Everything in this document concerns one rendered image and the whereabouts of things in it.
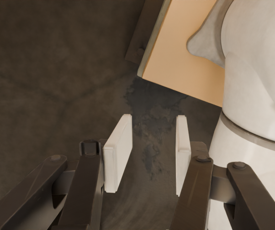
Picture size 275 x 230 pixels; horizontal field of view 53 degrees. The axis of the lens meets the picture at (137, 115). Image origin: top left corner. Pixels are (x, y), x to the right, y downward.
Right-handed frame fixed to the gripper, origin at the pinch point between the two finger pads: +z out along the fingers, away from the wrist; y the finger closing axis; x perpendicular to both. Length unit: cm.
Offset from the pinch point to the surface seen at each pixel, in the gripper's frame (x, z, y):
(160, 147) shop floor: -32, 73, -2
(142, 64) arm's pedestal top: 1.9, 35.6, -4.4
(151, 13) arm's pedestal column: 13, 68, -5
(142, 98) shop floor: -13, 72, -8
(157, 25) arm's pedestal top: 8.9, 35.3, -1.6
